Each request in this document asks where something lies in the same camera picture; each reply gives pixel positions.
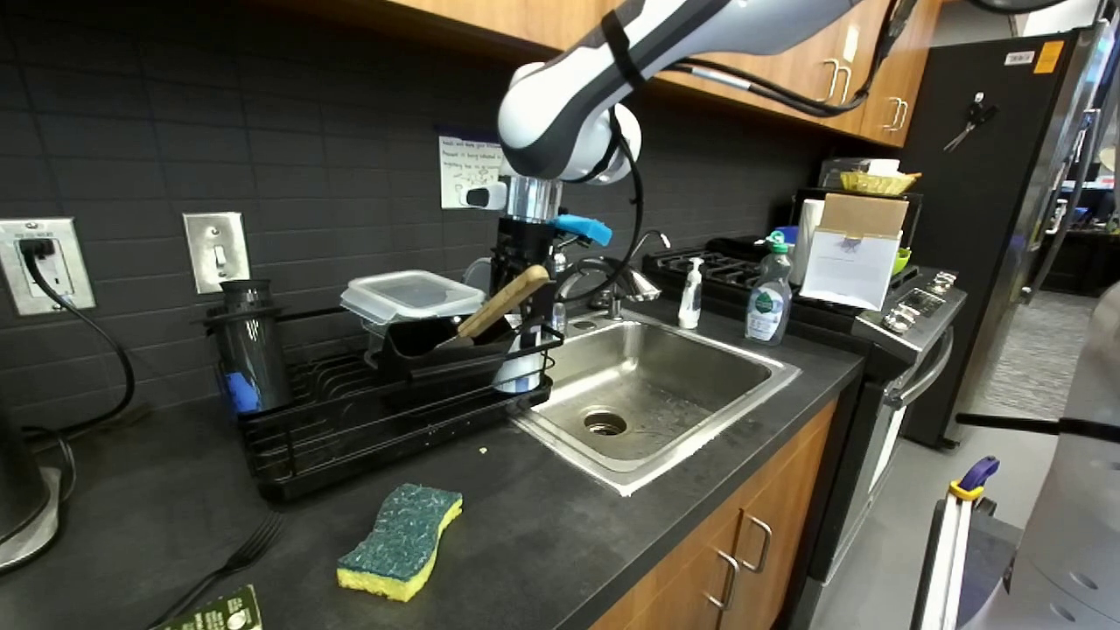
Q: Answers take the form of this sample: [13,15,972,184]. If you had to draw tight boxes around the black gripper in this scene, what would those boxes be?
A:
[492,217,567,361]

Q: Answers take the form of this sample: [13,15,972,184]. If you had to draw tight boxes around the chrome kitchen faucet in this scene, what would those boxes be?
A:
[538,224,667,334]

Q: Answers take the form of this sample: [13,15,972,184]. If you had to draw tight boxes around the black utensil caddy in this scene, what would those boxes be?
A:
[377,311,518,382]

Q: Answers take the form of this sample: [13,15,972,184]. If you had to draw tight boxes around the stainless steel sink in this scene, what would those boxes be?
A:
[511,311,804,500]

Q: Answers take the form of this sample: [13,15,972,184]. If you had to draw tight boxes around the clear plastic food container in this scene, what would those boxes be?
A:
[336,267,488,331]

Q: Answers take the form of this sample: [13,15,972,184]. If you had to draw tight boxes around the small chrome side tap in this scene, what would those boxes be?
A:
[623,226,679,269]

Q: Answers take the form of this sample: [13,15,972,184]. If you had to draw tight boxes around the clear dish soap bottle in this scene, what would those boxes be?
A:
[742,224,798,347]

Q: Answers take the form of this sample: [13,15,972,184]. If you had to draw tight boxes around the yellow green sponge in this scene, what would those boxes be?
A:
[334,479,466,605]

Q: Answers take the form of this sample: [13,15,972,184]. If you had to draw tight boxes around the white paper towel roll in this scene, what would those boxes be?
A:
[794,194,829,289]

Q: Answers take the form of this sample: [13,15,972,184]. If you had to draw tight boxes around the black bottle blue band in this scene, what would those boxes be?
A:
[213,277,294,416]

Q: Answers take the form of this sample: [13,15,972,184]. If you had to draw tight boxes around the wooden lower cabinets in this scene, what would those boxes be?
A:
[587,395,843,630]

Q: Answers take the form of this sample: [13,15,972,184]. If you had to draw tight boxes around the wooden cabinets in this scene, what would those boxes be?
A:
[396,0,944,151]
[587,395,843,630]

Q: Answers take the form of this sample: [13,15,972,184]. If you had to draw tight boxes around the cardboard box white sheet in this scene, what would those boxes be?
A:
[802,190,914,316]

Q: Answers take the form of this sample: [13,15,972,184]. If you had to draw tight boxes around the wooden upper cabinets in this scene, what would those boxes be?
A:
[396,0,944,151]

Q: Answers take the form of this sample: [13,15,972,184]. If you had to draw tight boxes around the yellow basket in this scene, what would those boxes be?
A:
[838,164,926,198]

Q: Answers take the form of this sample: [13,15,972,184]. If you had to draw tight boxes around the black gas stove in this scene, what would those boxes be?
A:
[642,239,972,588]

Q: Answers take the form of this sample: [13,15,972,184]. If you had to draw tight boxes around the thin black counter utensil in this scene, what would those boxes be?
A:
[136,528,277,630]

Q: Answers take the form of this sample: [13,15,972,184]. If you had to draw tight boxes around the dark refrigerator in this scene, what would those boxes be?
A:
[903,21,1120,450]

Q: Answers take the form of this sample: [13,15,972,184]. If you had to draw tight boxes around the white power outlet plate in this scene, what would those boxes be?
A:
[0,214,98,318]

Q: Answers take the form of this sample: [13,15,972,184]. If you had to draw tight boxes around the steel electric kettle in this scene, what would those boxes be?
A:
[0,414,81,572]

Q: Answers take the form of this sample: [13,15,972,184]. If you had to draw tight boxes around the wooden handled utensil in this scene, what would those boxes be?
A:
[451,262,552,347]

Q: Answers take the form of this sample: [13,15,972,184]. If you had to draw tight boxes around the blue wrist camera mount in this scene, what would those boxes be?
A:
[549,210,616,253]

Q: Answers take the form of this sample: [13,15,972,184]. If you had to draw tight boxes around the white paper wall notice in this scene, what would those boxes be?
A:
[436,134,518,214]

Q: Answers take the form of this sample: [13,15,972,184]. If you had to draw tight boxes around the black wire dish rack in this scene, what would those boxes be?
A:
[202,297,567,508]

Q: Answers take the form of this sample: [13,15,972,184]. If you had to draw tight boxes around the white light switch plate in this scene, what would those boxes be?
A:
[178,206,251,297]

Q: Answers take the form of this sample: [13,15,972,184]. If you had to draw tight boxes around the mop with purple handle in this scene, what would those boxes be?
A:
[914,450,1005,630]

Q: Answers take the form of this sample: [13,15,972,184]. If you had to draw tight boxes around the black power cord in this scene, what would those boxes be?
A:
[13,235,136,445]

